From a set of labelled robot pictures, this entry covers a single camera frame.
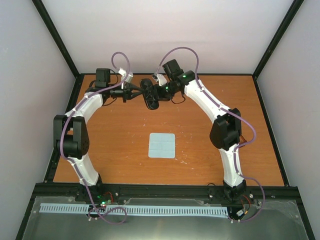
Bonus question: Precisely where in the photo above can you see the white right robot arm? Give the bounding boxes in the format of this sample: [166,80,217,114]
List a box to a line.
[153,59,247,202]

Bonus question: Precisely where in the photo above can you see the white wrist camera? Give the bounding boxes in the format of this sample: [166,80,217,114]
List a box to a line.
[118,67,134,90]
[152,73,167,87]

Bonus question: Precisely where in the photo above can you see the brown translucent sunglasses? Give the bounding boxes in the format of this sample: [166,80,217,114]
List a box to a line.
[239,135,248,146]

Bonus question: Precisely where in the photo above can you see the black checkered glasses case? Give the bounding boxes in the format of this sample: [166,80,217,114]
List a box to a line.
[139,78,159,110]

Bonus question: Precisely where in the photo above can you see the light blue slotted cable duct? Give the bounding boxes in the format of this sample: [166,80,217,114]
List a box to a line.
[38,203,228,218]

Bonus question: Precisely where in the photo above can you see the black left frame post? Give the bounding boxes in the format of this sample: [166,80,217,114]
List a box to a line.
[31,0,81,78]

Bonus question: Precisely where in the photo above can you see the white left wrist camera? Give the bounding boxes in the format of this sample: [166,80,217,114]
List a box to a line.
[118,67,134,90]

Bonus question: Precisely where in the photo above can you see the light blue cleaning cloth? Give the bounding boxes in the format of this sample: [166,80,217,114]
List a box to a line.
[148,133,176,159]

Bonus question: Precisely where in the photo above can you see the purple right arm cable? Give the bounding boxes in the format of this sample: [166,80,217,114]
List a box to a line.
[155,46,266,223]

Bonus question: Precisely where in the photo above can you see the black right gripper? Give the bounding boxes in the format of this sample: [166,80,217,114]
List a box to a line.
[144,80,179,102]

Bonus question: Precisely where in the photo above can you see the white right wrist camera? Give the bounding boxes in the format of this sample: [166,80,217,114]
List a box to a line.
[152,73,167,87]

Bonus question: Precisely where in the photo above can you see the black frame post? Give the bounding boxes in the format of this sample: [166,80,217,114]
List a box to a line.
[252,0,306,77]
[31,0,81,78]

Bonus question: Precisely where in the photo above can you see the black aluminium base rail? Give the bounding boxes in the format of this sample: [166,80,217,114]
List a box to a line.
[33,183,300,204]

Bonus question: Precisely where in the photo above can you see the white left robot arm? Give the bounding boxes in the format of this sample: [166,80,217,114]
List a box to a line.
[53,68,142,202]

